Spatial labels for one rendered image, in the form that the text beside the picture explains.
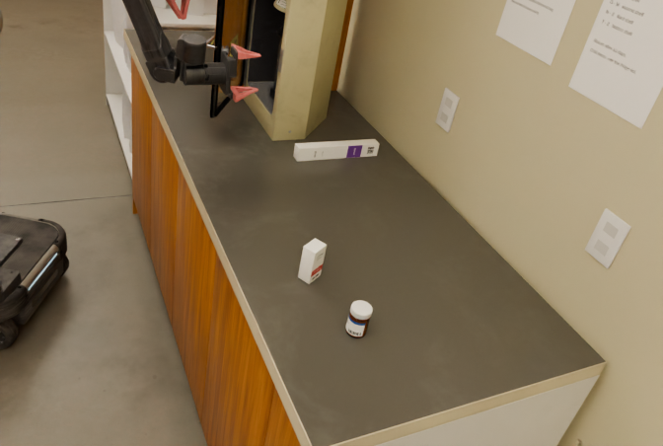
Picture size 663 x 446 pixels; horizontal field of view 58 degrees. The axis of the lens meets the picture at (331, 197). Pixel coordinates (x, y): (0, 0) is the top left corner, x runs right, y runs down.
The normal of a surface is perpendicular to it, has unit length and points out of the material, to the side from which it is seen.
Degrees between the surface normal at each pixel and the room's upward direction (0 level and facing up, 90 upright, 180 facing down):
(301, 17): 90
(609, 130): 90
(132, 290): 0
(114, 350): 0
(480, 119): 90
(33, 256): 0
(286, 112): 90
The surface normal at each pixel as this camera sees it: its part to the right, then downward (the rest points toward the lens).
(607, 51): -0.90, 0.09
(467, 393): 0.17, -0.83
